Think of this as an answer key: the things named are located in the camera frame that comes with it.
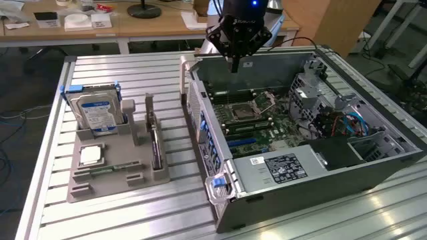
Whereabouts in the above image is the silver metal disk bay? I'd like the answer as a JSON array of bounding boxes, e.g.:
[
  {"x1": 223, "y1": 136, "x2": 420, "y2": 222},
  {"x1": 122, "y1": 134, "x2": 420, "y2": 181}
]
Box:
[{"x1": 288, "y1": 72, "x2": 331, "y2": 121}]

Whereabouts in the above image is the green motherboard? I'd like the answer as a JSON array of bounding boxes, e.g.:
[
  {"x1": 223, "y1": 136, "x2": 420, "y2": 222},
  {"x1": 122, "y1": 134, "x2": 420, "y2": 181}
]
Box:
[{"x1": 203, "y1": 82, "x2": 311, "y2": 160}]

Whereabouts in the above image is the white paper label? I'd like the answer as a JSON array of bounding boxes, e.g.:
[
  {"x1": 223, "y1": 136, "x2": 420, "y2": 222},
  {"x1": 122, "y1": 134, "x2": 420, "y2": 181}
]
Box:
[{"x1": 4, "y1": 22, "x2": 30, "y2": 30}]

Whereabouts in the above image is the black cable over case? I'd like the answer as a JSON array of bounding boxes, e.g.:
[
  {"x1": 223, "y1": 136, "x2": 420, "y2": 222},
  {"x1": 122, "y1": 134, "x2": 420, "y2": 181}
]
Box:
[{"x1": 268, "y1": 37, "x2": 320, "y2": 51}]

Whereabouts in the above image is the black round lamp base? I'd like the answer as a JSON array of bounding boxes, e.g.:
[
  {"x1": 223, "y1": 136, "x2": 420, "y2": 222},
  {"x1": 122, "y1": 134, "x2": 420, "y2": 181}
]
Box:
[{"x1": 125, "y1": 0, "x2": 162, "y2": 20}]

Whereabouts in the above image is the blue expansion slot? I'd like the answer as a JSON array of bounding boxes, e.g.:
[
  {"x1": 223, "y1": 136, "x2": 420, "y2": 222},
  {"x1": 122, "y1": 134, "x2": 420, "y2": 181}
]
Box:
[{"x1": 227, "y1": 137, "x2": 257, "y2": 148}]

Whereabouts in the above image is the graphics card with metal bracket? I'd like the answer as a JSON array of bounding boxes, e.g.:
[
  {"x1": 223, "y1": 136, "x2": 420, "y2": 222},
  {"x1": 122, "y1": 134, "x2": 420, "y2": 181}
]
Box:
[{"x1": 144, "y1": 92, "x2": 165, "y2": 171}]

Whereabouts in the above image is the green RAM stick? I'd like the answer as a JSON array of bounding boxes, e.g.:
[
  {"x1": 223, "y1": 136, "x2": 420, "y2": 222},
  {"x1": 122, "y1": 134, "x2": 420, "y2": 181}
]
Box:
[{"x1": 89, "y1": 161, "x2": 140, "y2": 175}]

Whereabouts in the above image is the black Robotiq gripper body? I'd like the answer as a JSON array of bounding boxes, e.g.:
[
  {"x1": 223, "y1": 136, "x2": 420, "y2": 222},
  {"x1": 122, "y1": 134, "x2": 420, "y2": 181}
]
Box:
[{"x1": 219, "y1": 0, "x2": 268, "y2": 58}]

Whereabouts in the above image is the red wire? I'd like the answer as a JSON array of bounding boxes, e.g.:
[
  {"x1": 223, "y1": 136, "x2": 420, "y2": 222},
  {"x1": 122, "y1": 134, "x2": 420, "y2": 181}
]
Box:
[{"x1": 329, "y1": 115, "x2": 344, "y2": 137}]

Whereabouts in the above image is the CPU socket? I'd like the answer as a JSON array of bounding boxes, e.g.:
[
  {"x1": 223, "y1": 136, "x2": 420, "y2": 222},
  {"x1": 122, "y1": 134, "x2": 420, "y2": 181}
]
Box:
[{"x1": 229, "y1": 102, "x2": 257, "y2": 121}]

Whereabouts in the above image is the metal socket cover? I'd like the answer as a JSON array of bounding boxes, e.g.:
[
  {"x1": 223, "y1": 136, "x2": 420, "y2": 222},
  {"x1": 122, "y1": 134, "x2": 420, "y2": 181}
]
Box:
[{"x1": 251, "y1": 91, "x2": 277, "y2": 113}]

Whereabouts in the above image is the black RAM stick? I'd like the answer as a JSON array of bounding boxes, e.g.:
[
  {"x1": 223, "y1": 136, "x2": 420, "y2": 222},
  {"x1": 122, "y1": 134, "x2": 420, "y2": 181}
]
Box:
[{"x1": 228, "y1": 121, "x2": 273, "y2": 135}]

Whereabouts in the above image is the silver CPU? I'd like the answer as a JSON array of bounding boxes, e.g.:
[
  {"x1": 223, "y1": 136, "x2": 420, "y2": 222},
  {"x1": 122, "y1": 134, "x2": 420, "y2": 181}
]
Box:
[{"x1": 78, "y1": 146, "x2": 104, "y2": 166}]

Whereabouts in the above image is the hard disk with blue caddy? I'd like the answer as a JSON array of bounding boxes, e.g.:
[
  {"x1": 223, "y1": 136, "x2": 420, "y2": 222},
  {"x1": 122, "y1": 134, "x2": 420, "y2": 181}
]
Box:
[{"x1": 58, "y1": 81, "x2": 129, "y2": 137}]

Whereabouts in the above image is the grey parts rack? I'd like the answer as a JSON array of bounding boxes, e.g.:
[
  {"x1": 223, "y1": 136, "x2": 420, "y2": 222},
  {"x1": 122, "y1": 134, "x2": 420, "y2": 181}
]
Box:
[{"x1": 65, "y1": 99, "x2": 172, "y2": 205}]

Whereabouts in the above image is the red packet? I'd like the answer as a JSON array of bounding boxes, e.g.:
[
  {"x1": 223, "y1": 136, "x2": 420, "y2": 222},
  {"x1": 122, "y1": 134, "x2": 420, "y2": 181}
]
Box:
[{"x1": 94, "y1": 2, "x2": 113, "y2": 13}]

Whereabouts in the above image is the wooden desk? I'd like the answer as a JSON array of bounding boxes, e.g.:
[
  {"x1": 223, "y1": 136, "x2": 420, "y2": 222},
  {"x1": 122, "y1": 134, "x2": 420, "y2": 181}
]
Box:
[{"x1": 0, "y1": 0, "x2": 301, "y2": 55}]

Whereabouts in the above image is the open black PC case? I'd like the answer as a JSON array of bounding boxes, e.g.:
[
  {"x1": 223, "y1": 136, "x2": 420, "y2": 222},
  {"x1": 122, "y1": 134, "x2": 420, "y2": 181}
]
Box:
[{"x1": 178, "y1": 44, "x2": 427, "y2": 235}]

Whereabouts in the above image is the white box with black top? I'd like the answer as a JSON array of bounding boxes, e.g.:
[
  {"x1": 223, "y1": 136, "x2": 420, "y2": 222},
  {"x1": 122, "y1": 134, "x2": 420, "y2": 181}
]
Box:
[{"x1": 32, "y1": 11, "x2": 61, "y2": 29}]

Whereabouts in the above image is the blue wire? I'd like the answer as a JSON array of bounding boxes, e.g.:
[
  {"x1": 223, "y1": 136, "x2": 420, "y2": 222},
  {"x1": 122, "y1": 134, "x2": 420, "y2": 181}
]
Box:
[{"x1": 344, "y1": 112, "x2": 369, "y2": 137}]

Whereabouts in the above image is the wooden cabinet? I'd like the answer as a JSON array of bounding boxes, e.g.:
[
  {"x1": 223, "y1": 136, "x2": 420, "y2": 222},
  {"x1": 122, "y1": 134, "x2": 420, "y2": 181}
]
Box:
[{"x1": 281, "y1": 0, "x2": 383, "y2": 58}]

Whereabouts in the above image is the grey power supply unit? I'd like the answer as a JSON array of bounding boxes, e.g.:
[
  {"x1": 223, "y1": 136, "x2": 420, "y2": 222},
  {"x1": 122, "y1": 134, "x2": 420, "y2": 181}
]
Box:
[{"x1": 232, "y1": 144, "x2": 329, "y2": 195}]

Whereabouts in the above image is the black plastic shroud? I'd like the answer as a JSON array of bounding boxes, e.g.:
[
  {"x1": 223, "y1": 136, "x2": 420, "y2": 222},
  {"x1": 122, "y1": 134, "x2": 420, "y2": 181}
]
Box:
[{"x1": 305, "y1": 136, "x2": 367, "y2": 171}]

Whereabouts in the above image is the plain white box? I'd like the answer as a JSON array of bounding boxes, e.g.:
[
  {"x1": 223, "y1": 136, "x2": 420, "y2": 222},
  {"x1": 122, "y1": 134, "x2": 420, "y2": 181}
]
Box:
[{"x1": 89, "y1": 13, "x2": 113, "y2": 30}]

